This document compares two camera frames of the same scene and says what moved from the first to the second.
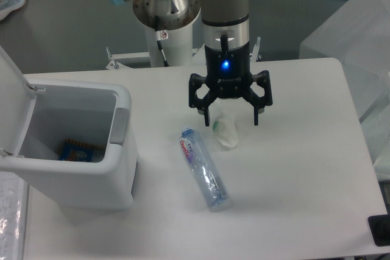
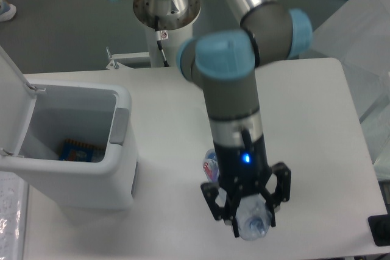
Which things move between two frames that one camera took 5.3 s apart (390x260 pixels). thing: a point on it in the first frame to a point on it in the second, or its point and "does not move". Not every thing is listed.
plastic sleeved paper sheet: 13,197 does not move
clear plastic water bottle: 209,183 to 253,213
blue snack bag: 74,151 does not move
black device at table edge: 379,228 does not move
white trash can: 72,141 does not move
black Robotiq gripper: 228,75 to 241,170
